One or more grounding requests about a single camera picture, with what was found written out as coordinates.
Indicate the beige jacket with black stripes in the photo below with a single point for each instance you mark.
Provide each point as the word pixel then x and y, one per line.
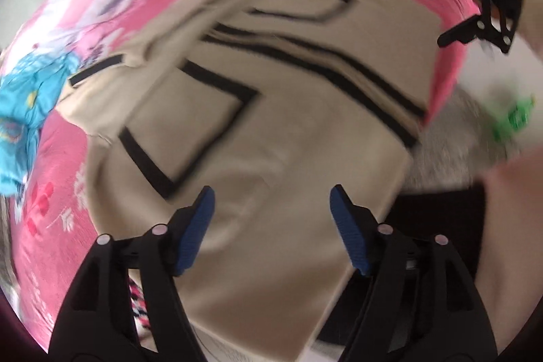
pixel 271 103

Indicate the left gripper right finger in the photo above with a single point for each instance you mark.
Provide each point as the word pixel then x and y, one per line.
pixel 421 303

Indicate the pink floral bed sheet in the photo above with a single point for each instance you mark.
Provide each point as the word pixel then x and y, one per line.
pixel 51 226

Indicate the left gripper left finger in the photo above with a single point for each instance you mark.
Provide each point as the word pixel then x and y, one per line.
pixel 96 322

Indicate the blue patterned quilt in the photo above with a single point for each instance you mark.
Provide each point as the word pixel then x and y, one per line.
pixel 28 95

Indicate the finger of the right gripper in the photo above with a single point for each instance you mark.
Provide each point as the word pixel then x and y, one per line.
pixel 464 32

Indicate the green plastic object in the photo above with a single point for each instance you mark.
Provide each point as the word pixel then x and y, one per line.
pixel 516 119

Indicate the grey knitted cloth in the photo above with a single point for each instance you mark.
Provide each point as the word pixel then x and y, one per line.
pixel 456 147

